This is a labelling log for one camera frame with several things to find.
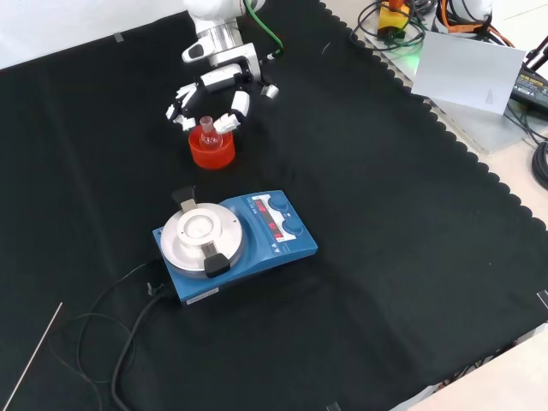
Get black bench cloth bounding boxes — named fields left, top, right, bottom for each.
left=0, top=0, right=548, bottom=411

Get coiled black cable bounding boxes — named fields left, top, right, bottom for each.
left=530, top=140, right=548, bottom=192

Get thick black power cable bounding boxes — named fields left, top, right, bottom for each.
left=110, top=281, right=173, bottom=411

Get black cable loop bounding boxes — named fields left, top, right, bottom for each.
left=349, top=0, right=427, bottom=53

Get orange flask support ring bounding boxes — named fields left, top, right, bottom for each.
left=188, top=127, right=236, bottom=171

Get black power adapter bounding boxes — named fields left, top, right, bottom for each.
left=509, top=70, right=548, bottom=113

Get orange cable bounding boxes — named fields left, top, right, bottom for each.
left=436, top=0, right=515, bottom=49

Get pale board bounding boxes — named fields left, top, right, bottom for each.
left=410, top=30, right=527, bottom=116

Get thin metal probe rod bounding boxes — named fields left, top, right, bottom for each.
left=2, top=301, right=64, bottom=410

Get yellow stop button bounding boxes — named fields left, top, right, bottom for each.
left=377, top=0, right=411, bottom=39

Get black tripod leg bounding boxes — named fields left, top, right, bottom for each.
left=524, top=36, right=548, bottom=80

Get thin black probe cable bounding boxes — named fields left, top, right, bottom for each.
left=48, top=263, right=149, bottom=411

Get blue base heater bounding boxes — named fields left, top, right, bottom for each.
left=152, top=186, right=319, bottom=308

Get green cable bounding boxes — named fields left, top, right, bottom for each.
left=242, top=0, right=286, bottom=62

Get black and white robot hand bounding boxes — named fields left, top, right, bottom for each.
left=165, top=41, right=281, bottom=134

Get grey metal base plate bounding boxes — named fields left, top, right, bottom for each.
left=363, top=23, right=539, bottom=155

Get clear round-bottom flask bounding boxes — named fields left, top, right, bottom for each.
left=199, top=115, right=223, bottom=151

